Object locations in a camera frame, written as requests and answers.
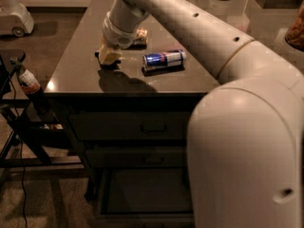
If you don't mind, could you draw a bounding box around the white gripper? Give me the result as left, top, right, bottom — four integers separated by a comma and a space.
98, 11, 140, 66

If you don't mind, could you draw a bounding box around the blue rxbar blueberry packet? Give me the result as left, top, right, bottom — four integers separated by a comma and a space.
95, 51, 121, 68

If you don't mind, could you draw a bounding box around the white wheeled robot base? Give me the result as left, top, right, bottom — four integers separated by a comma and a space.
0, 0, 34, 37

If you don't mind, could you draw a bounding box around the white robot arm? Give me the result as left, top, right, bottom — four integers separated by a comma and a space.
103, 0, 304, 228

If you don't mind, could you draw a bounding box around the top left drawer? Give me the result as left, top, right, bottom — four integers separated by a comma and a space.
69, 112, 190, 141

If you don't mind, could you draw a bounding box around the middle left drawer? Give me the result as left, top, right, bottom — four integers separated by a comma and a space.
85, 146, 186, 168

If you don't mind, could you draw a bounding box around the open bottom drawer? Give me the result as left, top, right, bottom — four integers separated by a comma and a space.
90, 168, 195, 228

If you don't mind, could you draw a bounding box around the brown snack bar packet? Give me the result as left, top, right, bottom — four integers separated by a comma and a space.
133, 28, 147, 46

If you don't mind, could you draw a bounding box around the red bull can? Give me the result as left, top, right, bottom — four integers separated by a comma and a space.
143, 49, 186, 71

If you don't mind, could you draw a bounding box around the fire extinguisher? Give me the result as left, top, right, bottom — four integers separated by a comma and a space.
10, 57, 50, 115

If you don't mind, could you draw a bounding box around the black metal stand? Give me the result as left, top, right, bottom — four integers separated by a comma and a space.
0, 49, 86, 188

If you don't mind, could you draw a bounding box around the jar of nuts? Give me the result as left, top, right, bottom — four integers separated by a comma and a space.
285, 0, 304, 51

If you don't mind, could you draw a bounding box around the black cable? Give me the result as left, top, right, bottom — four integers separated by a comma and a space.
6, 69, 29, 228

